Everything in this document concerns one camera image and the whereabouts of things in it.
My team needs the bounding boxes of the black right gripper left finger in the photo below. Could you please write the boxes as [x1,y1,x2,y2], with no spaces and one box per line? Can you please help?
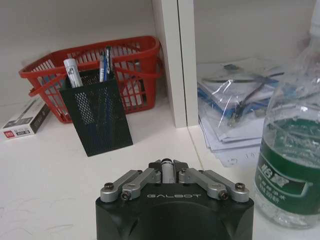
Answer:
[100,160,164,203]

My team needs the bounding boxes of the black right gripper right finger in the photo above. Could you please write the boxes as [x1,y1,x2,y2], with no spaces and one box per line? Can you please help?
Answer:
[172,159,250,203]

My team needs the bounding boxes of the stack of white papers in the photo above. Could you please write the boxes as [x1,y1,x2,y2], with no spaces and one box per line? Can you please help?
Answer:
[199,114,270,168]

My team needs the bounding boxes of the black mesh pen holder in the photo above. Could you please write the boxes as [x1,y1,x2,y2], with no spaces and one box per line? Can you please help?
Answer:
[58,69,134,158]

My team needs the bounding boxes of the blue and white booklet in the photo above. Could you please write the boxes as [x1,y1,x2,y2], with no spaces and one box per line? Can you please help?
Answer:
[197,74,280,121]

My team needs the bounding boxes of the clear water bottle green label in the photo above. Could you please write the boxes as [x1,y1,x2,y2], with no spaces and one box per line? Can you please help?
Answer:
[253,0,320,230]

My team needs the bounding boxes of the red plastic basket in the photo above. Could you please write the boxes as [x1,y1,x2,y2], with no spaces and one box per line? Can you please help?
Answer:
[18,35,163,124]

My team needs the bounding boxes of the blue and white pen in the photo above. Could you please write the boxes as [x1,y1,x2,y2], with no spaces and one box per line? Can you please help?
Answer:
[99,54,108,83]

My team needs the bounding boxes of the black and blue pen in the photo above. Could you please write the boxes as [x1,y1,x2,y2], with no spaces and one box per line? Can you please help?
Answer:
[104,46,112,81]

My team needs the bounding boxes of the white shelf divider panel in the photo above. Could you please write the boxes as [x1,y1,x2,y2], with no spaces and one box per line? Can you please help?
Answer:
[151,0,201,129]

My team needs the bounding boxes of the white marker with black print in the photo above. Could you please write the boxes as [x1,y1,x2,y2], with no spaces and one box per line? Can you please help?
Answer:
[63,58,84,89]

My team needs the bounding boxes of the grey pen box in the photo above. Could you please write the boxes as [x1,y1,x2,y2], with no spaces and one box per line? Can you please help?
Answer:
[1,98,53,142]

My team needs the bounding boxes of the clear plastic bag with cables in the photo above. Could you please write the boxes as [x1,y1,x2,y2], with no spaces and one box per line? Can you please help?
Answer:
[197,57,286,131]

